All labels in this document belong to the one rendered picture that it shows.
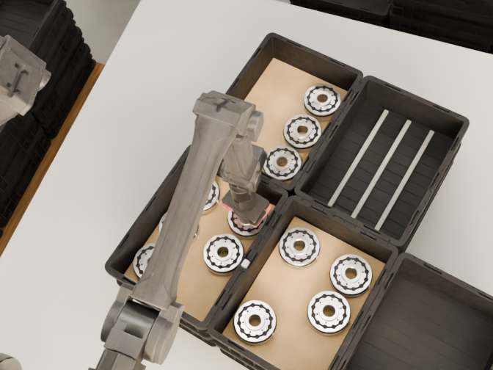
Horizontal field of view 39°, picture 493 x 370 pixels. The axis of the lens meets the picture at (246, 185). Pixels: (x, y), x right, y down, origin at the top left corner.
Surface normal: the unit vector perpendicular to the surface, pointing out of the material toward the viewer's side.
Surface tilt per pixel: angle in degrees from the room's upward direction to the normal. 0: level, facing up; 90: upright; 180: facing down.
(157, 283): 21
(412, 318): 0
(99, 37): 0
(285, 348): 0
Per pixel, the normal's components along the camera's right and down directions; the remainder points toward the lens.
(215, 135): -0.12, -0.07
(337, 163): -0.09, -0.42
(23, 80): 0.76, -0.37
